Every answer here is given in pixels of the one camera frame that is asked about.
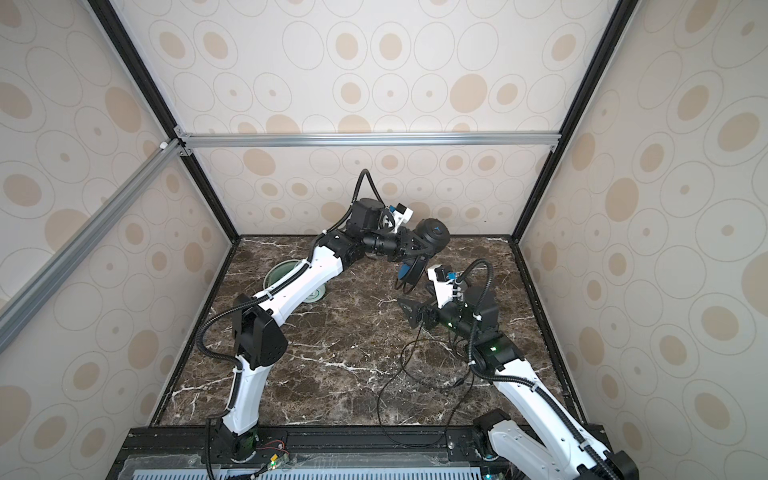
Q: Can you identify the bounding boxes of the black blue headphones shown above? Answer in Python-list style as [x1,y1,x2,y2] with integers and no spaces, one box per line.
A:
[395,218,450,294]

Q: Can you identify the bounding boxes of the black headphone cable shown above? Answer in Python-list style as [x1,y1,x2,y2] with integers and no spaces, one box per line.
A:
[376,287,481,448]

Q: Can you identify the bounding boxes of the mint green headphones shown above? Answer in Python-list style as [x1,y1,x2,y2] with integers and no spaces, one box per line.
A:
[263,259,335,303]

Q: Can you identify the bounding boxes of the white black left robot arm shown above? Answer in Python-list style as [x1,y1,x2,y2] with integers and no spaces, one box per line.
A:
[195,191,450,463]

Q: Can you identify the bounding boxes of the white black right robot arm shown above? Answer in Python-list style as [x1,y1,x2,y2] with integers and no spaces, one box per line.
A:
[397,258,639,479]

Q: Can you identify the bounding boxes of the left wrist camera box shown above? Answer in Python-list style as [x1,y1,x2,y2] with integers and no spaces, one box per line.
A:
[386,203,413,233]

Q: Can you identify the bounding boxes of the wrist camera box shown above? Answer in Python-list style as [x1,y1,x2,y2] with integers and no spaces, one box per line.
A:
[427,265,459,308]
[386,203,413,233]

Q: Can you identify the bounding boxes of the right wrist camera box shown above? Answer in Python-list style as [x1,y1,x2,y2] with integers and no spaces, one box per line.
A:
[427,265,459,308]

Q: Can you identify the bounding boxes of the silver aluminium back rail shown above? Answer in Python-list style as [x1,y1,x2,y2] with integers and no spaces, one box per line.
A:
[181,131,561,148]

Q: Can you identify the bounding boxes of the silver aluminium rail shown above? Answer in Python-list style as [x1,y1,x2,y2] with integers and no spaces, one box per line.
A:
[1,139,182,350]
[181,131,561,148]

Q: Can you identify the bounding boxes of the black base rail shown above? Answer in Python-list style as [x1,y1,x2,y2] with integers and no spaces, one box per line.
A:
[107,425,526,479]

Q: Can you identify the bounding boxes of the black vertical frame post right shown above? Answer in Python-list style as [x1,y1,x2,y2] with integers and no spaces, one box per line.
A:
[511,0,639,245]

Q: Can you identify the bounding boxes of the black vertical frame post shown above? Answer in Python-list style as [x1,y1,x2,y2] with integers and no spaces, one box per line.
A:
[87,0,240,243]
[511,0,639,245]

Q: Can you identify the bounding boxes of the black vertical frame post left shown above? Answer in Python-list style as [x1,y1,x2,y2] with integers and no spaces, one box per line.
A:
[87,0,240,243]

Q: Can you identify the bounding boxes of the silver aluminium left rail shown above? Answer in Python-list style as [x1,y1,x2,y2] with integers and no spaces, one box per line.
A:
[1,139,182,350]

